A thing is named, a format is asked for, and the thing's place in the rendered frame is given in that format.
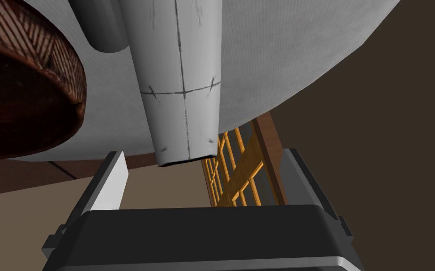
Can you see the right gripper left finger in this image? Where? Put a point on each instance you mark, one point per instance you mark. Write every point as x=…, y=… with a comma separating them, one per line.
x=110, y=188

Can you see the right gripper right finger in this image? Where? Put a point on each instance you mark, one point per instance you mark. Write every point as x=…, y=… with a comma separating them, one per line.
x=296, y=184

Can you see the wooden door with glass panes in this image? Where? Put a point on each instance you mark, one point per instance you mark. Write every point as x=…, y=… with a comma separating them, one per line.
x=248, y=165

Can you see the brown round wicker basket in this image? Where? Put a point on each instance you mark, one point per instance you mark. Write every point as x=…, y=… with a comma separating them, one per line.
x=18, y=98

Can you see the white round table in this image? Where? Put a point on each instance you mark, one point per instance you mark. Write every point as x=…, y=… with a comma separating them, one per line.
x=277, y=56

